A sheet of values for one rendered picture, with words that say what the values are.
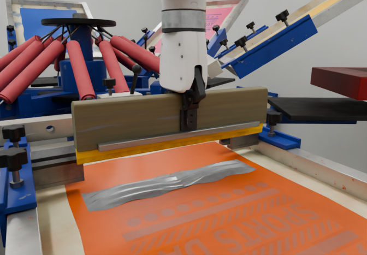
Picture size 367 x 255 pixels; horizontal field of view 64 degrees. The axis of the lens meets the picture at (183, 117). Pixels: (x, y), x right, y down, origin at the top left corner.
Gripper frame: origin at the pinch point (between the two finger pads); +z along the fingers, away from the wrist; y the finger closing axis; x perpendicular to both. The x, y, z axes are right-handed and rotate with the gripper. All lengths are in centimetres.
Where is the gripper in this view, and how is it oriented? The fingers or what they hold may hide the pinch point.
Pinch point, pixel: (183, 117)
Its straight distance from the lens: 54.2
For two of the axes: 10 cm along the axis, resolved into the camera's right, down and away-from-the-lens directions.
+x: 8.8, -1.1, 4.6
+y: 4.7, 2.1, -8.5
